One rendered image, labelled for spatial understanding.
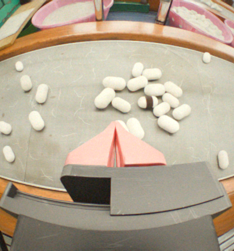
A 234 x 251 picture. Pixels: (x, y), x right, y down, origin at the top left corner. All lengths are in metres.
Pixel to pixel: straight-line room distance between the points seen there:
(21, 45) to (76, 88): 0.22
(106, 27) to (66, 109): 0.20
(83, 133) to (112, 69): 0.13
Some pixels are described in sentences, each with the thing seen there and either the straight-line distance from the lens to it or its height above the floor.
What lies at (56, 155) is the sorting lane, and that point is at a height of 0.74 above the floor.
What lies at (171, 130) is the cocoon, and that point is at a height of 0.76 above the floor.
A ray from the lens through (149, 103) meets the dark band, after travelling 0.20.
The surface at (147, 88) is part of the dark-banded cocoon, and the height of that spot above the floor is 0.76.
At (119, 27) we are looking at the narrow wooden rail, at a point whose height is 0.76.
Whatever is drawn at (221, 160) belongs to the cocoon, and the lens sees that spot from 0.26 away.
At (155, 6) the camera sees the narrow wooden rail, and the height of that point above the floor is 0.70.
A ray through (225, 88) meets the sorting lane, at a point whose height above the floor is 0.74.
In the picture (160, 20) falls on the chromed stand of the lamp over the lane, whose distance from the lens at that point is 0.36.
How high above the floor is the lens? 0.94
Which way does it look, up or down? 76 degrees down
